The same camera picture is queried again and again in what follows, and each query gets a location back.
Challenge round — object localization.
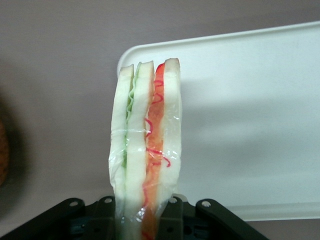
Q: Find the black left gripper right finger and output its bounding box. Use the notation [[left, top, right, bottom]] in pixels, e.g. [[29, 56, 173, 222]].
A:
[[156, 195, 271, 240]]

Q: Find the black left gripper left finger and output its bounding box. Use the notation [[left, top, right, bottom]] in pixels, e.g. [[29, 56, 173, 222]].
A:
[[0, 195, 118, 240]]

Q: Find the triangle sandwich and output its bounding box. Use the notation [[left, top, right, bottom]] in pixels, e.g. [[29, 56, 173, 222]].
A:
[[107, 57, 183, 240]]

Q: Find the round brown wicker basket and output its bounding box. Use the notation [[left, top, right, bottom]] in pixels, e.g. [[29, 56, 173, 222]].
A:
[[0, 116, 11, 188]]

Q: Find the beige rectangular tray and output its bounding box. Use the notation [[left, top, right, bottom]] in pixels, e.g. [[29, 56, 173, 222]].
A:
[[116, 20, 320, 223]]

